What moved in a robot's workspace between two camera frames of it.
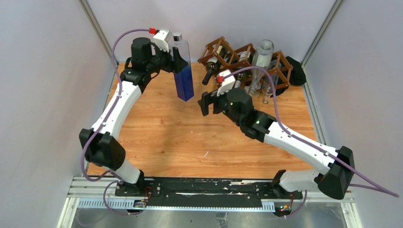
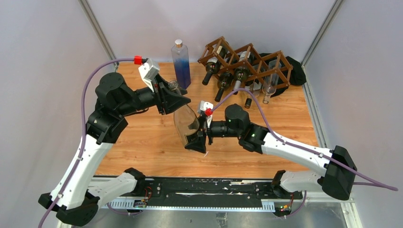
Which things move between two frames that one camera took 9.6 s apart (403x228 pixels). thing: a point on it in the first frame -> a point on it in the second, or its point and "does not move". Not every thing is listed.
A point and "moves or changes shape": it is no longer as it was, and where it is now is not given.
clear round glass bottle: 262,58 -> 186,121
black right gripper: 208,98 -> 198,143
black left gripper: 175,65 -> 164,98
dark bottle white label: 213,65 does not move
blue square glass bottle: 183,80 moves or changes shape
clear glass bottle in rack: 274,66 does not move
